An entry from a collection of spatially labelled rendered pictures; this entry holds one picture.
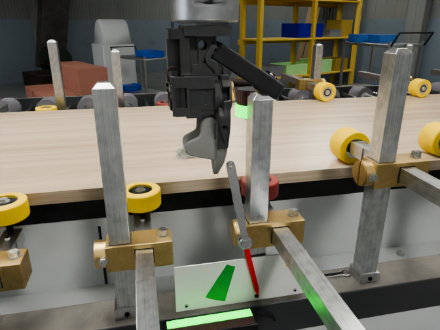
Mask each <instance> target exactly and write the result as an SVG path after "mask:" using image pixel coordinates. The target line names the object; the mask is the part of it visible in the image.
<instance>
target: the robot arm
mask: <svg viewBox="0 0 440 330"><path fill-rule="evenodd" d="M170 18H171V21H172V22H181V26H179V28H166V46H167V61H168V69H167V82H166V86H167V87H168V88H167V93H168V107H169V108H170V110H171V111H172V112H173V117H186V118H187V119H195V118H196V128H195V129H194V130H193V131H191V132H189V133H188V134H185V135H184V136H183V145H184V147H185V150H186V152H187V154H188V155H190V156H195V157H200V158H206V159H210V160H211V165H212V170H213V174H218V173H219V171H220V169H221V168H222V166H223V164H224V162H225V158H226V155H227V148H228V147H229V137H230V122H231V115H230V110H231V108H232V83H231V79H230V78H229V77H230V76H231V72H233V73H234V74H236V75H237V76H239V77H241V78H242V79H243V80H245V81H247V82H248V83H249V84H251V85H253V88H254V90H255V91H256V93H258V95H260V96H270V97H271V98H272V99H274V100H275V99H277V98H278V97H279V95H280V94H281V93H282V91H283V89H284V85H283V84H282V83H280V82H279V81H278V79H277V77H276V76H275V74H273V72H271V71H263V70H262V69H260V68H258V67H257V66H256V65H254V64H252V63H251V62H250V61H248V60H247V59H245V58H244V57H242V56H241V55H239V54H238V53H237V52H235V51H233V50H232V49H231V48H229V47H228V46H226V45H225V44H223V43H220V42H219V41H216V36H231V35H232V26H229V22H237V21H239V0H170ZM201 40H203V42H204V46H203V47H202V48H199V47H198V43H199V42H200V41H201ZM212 59H213V60H212ZM214 60H215V61H214Z"/></svg>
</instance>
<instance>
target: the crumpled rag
mask: <svg viewBox="0 0 440 330"><path fill-rule="evenodd" d="M176 152H177V155H176V156H175V158H180V159H187V158H189V157H194V158H197V157H195V156H190V155H188V154H187V152H186V150H185V147H184V145H182V147H181V148H178V149H177V150H176Z"/></svg>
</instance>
